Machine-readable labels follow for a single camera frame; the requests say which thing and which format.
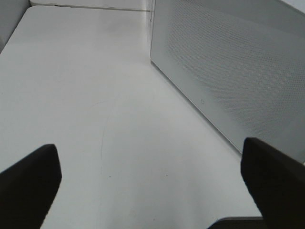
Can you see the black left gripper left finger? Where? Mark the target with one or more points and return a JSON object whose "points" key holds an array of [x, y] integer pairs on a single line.
{"points": [[28, 189]]}

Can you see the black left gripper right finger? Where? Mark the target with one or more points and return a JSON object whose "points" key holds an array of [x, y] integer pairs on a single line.
{"points": [[276, 183]]}

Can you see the white microwave door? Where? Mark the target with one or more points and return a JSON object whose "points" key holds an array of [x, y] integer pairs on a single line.
{"points": [[233, 66]]}

